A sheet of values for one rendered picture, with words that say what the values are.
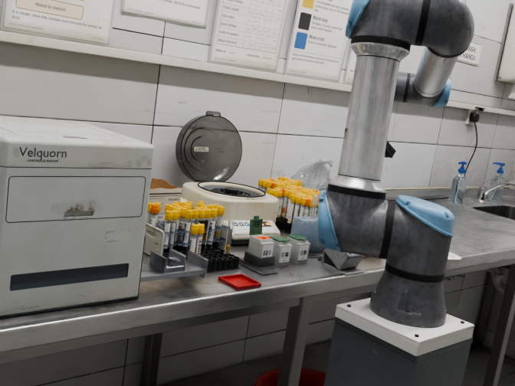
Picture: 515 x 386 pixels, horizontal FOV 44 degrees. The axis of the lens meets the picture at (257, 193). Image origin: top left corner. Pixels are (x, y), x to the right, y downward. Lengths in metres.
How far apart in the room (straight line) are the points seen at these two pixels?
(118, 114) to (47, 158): 0.81
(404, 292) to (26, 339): 0.68
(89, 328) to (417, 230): 0.62
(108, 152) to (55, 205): 0.13
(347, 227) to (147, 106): 0.88
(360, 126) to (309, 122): 1.14
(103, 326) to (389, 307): 0.54
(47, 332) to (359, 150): 0.65
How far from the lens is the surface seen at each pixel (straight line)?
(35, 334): 1.13
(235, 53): 2.09
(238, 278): 1.44
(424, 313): 1.27
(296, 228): 1.68
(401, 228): 1.24
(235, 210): 1.72
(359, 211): 1.23
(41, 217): 1.10
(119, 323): 1.20
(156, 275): 1.27
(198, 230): 1.40
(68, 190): 1.11
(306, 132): 2.37
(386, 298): 1.28
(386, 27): 1.26
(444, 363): 1.32
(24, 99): 1.75
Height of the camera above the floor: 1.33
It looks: 10 degrees down
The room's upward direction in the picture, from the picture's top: 9 degrees clockwise
